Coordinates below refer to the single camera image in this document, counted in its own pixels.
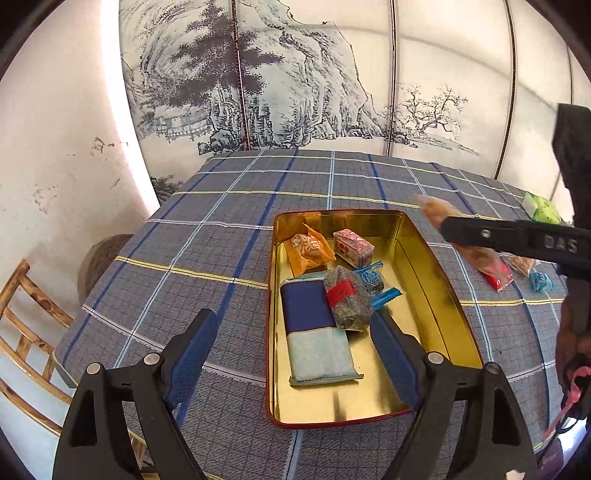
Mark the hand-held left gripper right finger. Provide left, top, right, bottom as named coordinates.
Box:
left=369, top=311, right=539, bottom=480

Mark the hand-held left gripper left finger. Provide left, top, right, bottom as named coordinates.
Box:
left=52, top=308, right=220, bottom=480

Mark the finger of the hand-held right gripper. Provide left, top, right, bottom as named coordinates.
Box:
left=440, top=213, right=528, bottom=260

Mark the small clear fried snack packet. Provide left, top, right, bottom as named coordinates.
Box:
left=501, top=254, right=536, bottom=278

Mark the red snack packet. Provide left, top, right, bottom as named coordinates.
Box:
left=478, top=258, right=514, bottom=292

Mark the large clear fried twist packet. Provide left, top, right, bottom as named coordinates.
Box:
left=413, top=194, right=504, bottom=273

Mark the red tin box gold interior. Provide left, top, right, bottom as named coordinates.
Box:
left=265, top=210, right=485, bottom=431

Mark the grey sesame bar packet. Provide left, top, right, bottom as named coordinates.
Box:
left=322, top=267, right=374, bottom=333

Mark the blue candy packet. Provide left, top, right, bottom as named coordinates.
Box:
left=355, top=261, right=402, bottom=311
left=527, top=270, right=555, bottom=293

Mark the navy and light blue packet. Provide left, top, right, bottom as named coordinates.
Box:
left=279, top=272, right=365, bottom=387

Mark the pink and white snack packet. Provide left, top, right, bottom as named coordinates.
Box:
left=332, top=228, right=376, bottom=268

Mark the orange snack packet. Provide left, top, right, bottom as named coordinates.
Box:
left=284, top=223, right=336, bottom=278

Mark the person's right hand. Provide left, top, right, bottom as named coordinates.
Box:
left=555, top=318, right=579, bottom=398

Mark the green tissue pack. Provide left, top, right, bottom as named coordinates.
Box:
left=522, top=191, right=563, bottom=225

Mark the brown round stool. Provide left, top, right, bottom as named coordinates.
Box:
left=78, top=234, right=136, bottom=301

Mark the wooden chair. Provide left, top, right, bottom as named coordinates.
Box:
left=0, top=258, right=148, bottom=474

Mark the purple clothing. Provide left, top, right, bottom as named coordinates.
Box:
left=536, top=436, right=573, bottom=480

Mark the pink wrist strap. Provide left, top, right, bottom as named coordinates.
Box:
left=544, top=364, right=591, bottom=439

